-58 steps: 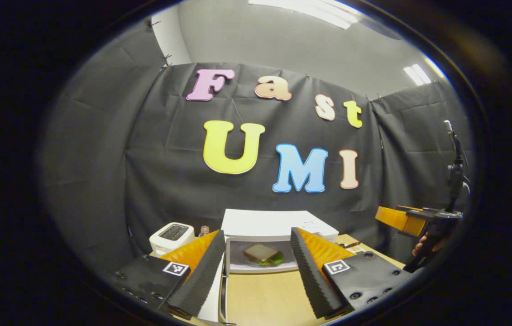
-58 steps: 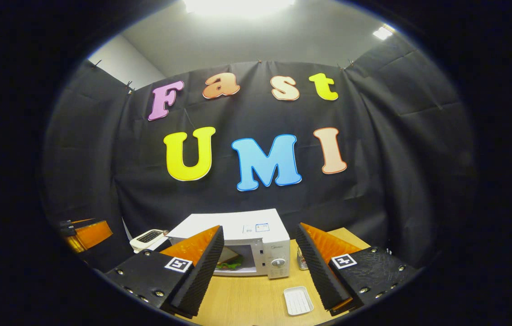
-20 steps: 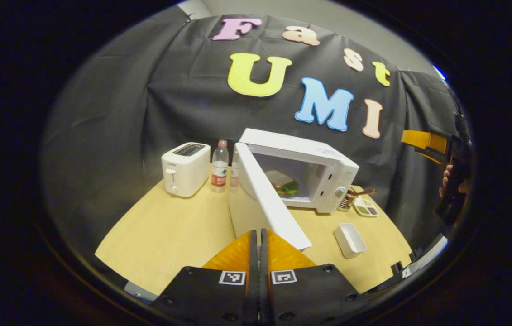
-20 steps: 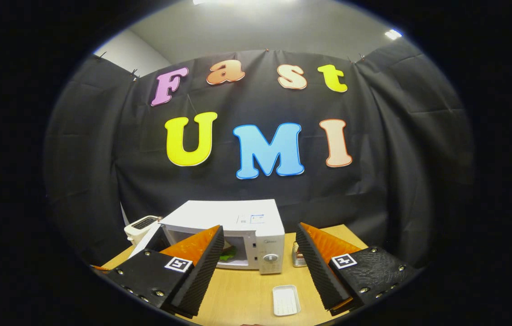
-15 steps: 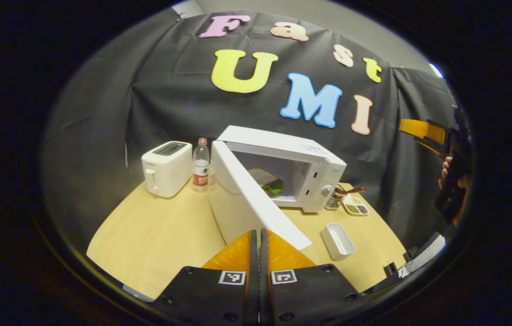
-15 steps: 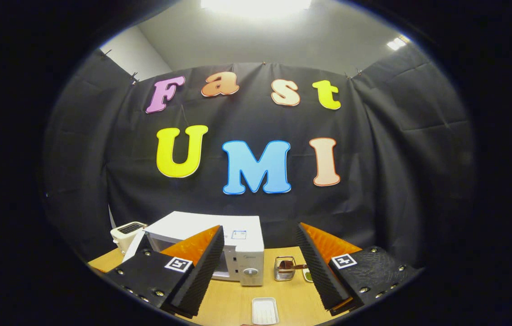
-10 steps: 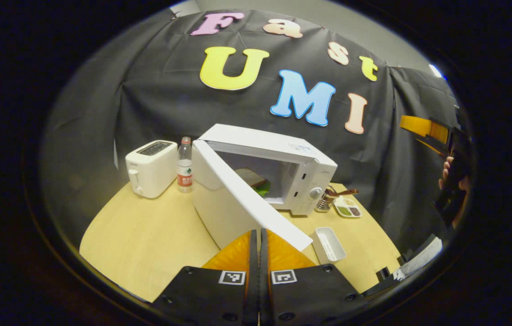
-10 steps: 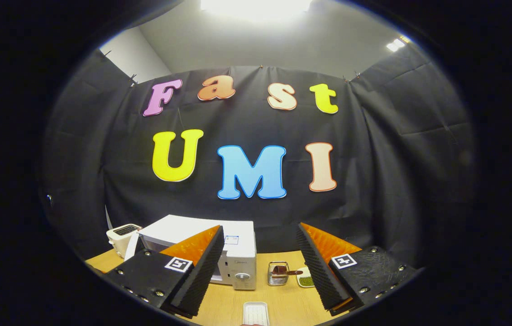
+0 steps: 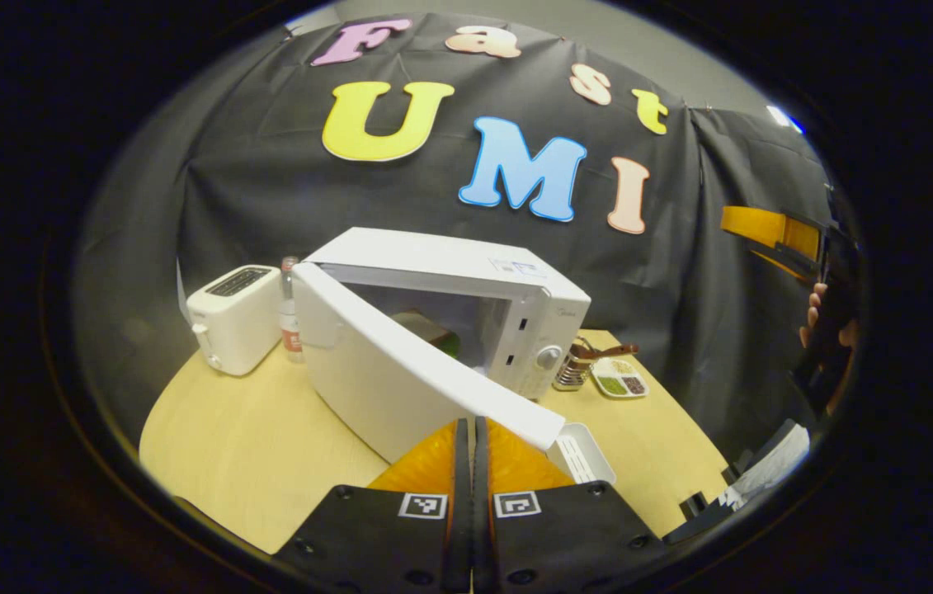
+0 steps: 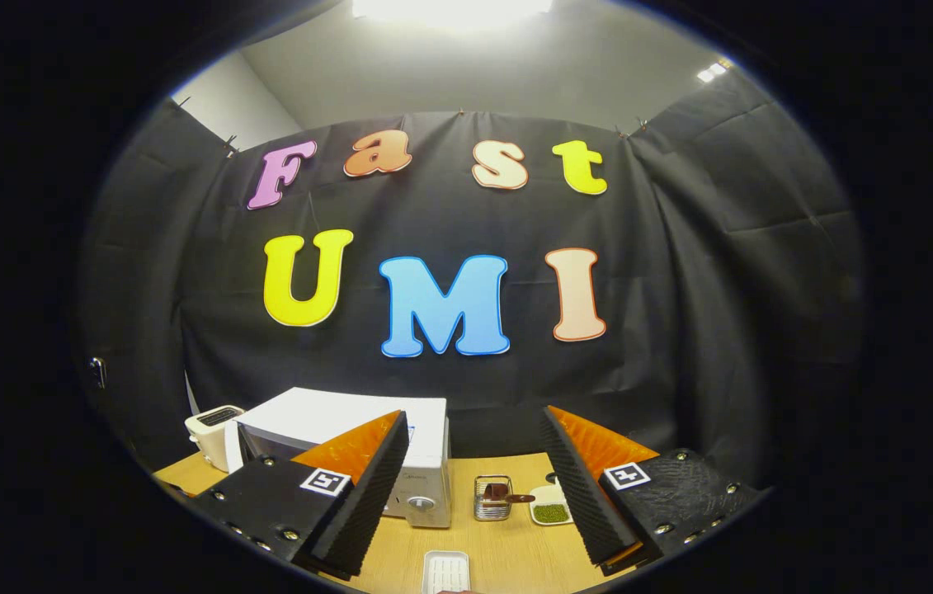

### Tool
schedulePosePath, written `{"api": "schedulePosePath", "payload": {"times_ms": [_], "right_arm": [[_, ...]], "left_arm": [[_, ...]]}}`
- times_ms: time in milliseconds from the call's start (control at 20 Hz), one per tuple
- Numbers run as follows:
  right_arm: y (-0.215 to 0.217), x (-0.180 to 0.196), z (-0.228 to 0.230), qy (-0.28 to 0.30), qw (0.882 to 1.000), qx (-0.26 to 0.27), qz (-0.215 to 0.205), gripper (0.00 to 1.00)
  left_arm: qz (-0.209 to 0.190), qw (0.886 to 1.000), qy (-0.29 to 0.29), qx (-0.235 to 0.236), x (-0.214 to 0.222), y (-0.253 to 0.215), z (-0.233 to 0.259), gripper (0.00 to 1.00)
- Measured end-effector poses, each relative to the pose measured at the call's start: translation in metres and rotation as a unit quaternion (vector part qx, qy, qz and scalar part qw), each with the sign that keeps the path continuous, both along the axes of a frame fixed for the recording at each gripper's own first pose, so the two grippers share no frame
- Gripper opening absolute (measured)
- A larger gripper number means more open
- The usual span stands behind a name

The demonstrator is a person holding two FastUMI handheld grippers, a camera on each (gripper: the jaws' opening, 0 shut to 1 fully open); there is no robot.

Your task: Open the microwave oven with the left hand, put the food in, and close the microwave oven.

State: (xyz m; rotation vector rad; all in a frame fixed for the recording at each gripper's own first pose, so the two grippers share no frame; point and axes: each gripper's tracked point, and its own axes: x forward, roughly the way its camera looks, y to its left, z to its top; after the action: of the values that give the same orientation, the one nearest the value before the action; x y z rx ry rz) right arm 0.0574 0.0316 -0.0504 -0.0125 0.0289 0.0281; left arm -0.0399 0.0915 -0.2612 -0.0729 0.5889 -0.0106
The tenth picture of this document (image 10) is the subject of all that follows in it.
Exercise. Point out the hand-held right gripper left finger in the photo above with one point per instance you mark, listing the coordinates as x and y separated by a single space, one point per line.
371 495

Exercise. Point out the black backdrop cloth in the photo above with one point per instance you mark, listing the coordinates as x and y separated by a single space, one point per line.
680 289

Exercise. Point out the white toaster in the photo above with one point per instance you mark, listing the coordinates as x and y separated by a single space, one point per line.
210 433

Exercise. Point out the large ceiling light panel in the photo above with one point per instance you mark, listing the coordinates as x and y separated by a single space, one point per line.
450 10

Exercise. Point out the small ceiling light panel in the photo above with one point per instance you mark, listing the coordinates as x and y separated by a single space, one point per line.
713 71

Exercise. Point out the brown spoon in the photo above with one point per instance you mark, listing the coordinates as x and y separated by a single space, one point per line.
507 497

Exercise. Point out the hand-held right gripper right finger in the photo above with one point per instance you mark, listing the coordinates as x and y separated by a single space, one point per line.
577 495

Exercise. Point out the white microwave oven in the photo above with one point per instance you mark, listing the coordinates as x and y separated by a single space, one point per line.
309 417

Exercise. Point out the white divided seasoning dish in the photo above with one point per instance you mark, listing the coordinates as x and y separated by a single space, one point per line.
550 511

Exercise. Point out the white rectangular tray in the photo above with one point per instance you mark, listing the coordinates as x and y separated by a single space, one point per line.
445 573

